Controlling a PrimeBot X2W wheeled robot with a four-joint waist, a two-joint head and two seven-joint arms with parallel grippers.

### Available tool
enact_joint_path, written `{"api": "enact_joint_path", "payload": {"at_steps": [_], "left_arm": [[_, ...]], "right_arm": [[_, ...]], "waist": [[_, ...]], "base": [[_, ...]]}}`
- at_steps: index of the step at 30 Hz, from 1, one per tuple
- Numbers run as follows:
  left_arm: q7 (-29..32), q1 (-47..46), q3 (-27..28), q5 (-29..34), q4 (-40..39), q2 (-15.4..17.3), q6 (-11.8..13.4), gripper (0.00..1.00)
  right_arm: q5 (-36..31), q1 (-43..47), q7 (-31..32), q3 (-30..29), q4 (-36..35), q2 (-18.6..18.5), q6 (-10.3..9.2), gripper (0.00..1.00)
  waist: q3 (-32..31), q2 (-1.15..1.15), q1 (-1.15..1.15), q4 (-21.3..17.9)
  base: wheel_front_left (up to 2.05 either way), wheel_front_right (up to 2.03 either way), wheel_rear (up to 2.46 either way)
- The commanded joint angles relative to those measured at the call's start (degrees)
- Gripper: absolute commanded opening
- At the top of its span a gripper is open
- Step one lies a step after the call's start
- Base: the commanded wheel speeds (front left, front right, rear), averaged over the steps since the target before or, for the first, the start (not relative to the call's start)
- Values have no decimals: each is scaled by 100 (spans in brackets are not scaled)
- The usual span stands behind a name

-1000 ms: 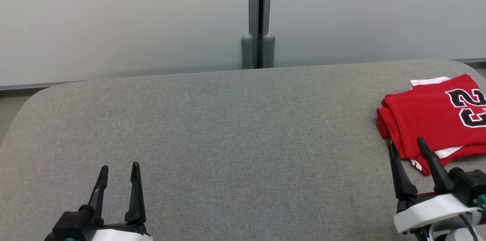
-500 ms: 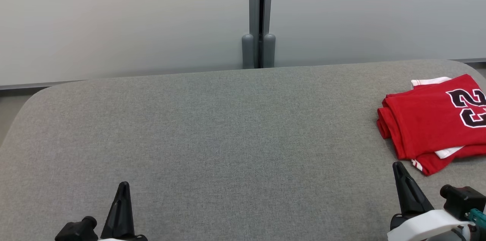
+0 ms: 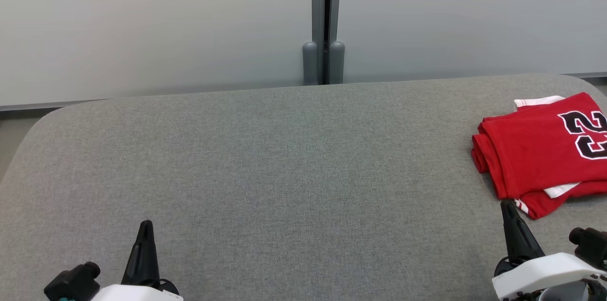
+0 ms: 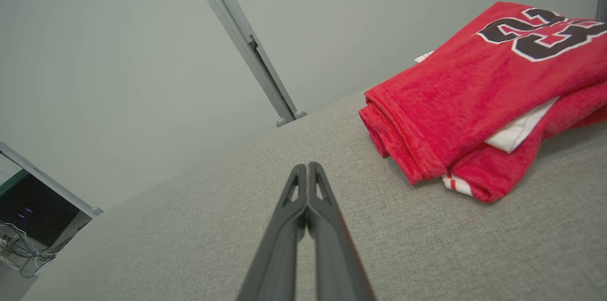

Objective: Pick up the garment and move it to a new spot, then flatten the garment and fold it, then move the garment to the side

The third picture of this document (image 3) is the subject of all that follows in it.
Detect grey fabric sofa seat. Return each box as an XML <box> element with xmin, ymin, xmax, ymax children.
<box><xmin>0</xmin><ymin>73</ymin><xmax>607</xmax><ymax>301</ymax></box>

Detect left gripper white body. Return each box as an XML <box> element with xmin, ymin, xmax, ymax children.
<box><xmin>91</xmin><ymin>280</ymin><xmax>184</xmax><ymax>301</ymax></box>

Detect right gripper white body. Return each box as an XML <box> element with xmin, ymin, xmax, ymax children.
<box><xmin>492</xmin><ymin>252</ymin><xmax>607</xmax><ymax>301</ymax></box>

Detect grey cylindrical post foot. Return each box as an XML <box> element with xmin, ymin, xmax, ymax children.
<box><xmin>329</xmin><ymin>41</ymin><xmax>345</xmax><ymax>84</ymax></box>
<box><xmin>302</xmin><ymin>41</ymin><xmax>319</xmax><ymax>86</ymax></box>

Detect red jersey with white sleeves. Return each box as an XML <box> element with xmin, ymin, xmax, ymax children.
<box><xmin>471</xmin><ymin>92</ymin><xmax>607</xmax><ymax>200</ymax></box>

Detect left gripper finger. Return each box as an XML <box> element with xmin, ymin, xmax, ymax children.
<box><xmin>142</xmin><ymin>220</ymin><xmax>161</xmax><ymax>287</ymax></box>
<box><xmin>121</xmin><ymin>220</ymin><xmax>147</xmax><ymax>287</ymax></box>

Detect grey vertical partition post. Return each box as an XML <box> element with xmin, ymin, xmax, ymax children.
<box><xmin>311</xmin><ymin>0</ymin><xmax>343</xmax><ymax>84</ymax></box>

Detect red shorts with white stripes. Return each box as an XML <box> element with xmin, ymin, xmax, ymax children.
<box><xmin>514</xmin><ymin>95</ymin><xmax>607</xmax><ymax>220</ymax></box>

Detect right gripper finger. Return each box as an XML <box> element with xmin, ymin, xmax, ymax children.
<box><xmin>506</xmin><ymin>199</ymin><xmax>546</xmax><ymax>262</ymax></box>
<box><xmin>501</xmin><ymin>199</ymin><xmax>527</xmax><ymax>264</ymax></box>

